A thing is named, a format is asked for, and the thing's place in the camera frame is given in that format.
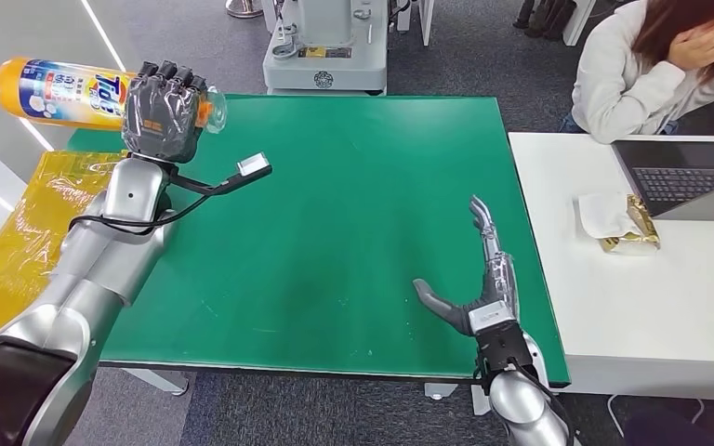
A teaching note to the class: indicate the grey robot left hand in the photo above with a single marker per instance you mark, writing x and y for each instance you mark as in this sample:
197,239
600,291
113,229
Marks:
160,117

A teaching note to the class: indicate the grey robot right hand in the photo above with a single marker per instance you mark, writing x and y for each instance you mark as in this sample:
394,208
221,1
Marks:
492,283

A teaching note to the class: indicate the orange detergent bottle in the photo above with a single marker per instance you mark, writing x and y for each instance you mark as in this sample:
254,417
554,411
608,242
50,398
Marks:
55,92

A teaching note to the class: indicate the white table foot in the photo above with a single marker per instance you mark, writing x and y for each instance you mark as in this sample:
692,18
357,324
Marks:
160,381
441,391

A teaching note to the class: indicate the white paper napkin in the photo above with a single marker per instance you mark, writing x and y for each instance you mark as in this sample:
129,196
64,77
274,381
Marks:
600,215

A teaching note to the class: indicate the chrome round base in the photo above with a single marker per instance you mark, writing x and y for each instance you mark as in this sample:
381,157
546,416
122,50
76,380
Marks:
245,8

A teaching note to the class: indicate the gold foil wrapper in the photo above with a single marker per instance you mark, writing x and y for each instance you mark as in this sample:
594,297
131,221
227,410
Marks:
640,224

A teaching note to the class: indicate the grey machine stand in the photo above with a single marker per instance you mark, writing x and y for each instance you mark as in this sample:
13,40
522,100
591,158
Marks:
326,55

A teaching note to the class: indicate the yellow taped cardboard box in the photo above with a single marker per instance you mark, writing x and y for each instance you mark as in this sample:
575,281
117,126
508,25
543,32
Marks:
24,246

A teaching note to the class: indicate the grey laptop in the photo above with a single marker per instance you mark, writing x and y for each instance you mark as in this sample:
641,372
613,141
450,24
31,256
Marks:
683,175

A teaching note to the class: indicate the person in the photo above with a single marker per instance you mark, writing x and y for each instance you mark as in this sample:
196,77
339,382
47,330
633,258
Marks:
622,80

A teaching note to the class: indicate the black boots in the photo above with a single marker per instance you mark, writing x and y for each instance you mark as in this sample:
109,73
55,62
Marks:
545,18

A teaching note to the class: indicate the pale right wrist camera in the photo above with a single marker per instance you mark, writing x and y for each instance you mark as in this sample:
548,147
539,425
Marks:
491,317

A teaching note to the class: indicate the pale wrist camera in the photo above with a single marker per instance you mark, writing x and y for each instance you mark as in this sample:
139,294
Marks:
491,317
253,165

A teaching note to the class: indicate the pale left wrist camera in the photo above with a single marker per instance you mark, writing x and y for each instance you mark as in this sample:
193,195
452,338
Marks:
253,165

